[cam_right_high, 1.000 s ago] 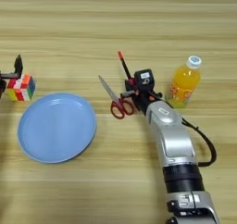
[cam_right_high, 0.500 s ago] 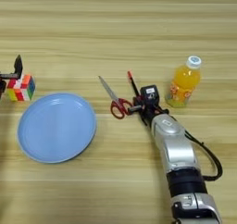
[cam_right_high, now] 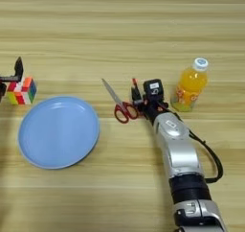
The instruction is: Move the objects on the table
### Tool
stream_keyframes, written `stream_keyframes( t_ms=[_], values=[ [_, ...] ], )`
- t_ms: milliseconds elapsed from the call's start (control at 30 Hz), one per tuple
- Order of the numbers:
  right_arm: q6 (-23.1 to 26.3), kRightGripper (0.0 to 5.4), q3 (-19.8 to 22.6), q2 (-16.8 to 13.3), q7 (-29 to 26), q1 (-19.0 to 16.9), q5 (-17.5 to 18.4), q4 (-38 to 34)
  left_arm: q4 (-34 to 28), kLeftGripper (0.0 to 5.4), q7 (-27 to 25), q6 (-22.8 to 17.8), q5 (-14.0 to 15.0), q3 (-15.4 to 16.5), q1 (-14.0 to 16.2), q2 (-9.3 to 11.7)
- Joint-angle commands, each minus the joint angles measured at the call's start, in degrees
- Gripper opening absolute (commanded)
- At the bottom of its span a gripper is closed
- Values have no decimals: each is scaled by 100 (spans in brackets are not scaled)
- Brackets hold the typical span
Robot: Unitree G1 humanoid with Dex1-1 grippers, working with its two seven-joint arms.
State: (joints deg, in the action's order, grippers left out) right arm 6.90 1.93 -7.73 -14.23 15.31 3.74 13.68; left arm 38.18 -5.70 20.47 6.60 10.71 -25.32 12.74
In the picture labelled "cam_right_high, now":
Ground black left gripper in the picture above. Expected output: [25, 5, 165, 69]
[0, 56, 25, 104]

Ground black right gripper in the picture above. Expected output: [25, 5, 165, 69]
[130, 83, 170, 123]

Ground red-handled scissors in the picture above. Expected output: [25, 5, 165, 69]
[100, 78, 141, 125]

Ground orange juice bottle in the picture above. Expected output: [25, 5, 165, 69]
[169, 57, 210, 113]

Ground blue round plate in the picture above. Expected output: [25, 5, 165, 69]
[16, 95, 101, 171]

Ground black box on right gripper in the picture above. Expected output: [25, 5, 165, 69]
[142, 79, 165, 102]

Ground multicolour Rubik's cube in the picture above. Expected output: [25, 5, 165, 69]
[6, 75, 38, 106]

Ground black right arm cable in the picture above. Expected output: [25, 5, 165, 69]
[187, 129, 225, 185]

